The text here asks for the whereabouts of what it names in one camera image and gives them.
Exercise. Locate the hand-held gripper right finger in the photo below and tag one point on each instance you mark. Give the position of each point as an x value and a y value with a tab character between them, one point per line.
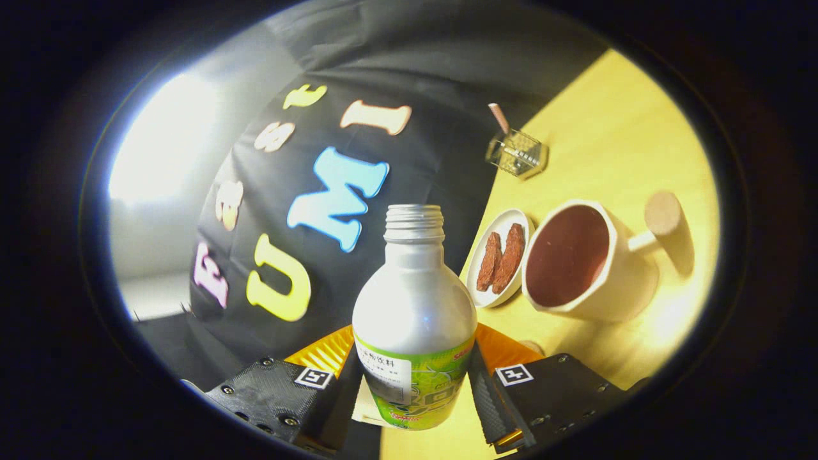
489	406

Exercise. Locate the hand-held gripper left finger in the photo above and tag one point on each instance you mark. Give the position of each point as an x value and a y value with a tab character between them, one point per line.
335	409

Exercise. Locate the silver bottle with green label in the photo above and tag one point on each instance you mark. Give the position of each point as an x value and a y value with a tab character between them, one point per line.
412	306

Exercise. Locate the pink striped straw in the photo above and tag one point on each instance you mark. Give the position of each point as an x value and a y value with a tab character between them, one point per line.
498	118

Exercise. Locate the square glass holder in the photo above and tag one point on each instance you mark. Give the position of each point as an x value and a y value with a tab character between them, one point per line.
517	156

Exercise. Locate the wooden table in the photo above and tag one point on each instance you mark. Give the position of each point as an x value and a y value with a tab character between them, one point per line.
613	128

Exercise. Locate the brown sausage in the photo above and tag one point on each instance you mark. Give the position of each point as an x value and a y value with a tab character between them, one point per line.
510	255
489	260

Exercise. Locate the white oval plate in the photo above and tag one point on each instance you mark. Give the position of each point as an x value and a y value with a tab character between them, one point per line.
479	281

